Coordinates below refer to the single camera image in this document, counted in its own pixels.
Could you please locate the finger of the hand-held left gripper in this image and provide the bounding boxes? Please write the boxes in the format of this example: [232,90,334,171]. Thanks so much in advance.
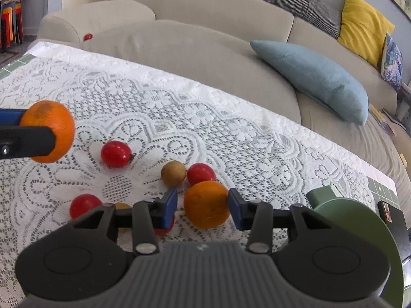
[0,126,58,160]
[0,108,28,125]

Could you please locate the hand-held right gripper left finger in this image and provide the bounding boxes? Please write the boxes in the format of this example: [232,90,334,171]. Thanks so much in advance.
[69,188,179,255]

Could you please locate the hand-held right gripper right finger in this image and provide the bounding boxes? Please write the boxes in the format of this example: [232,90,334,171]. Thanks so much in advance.
[227,189,338,254]

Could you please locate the red cherry tomato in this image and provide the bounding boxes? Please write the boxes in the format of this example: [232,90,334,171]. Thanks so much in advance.
[70,194,102,219]
[100,140,133,168]
[154,215,175,235]
[187,163,217,187]

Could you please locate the small orange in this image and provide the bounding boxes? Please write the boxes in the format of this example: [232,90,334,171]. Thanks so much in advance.
[184,180,230,229]
[20,100,76,163]

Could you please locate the green colander bowl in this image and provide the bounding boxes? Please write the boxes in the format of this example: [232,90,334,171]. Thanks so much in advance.
[305,185,404,308]

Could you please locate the colourful stacked stools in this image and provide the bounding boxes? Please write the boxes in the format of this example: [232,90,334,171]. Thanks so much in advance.
[0,2,24,52]

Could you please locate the light blue pillow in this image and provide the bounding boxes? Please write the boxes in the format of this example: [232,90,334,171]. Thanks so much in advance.
[250,40,369,125]

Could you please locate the black box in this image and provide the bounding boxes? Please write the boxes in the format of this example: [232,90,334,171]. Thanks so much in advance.
[377,200,411,264]

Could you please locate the thin books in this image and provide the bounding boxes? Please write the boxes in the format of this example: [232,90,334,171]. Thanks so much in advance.
[369,104,397,137]

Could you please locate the beige sofa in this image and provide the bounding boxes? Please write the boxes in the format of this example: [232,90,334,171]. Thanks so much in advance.
[37,0,411,212]

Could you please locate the blue patterned cushion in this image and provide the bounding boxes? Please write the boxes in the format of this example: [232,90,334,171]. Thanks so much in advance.
[381,33,403,87]

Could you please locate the grey checked cushion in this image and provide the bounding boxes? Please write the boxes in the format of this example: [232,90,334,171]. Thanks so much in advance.
[267,0,342,37]

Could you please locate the yellow cushion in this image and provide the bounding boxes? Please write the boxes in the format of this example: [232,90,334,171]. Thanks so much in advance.
[337,0,396,69]

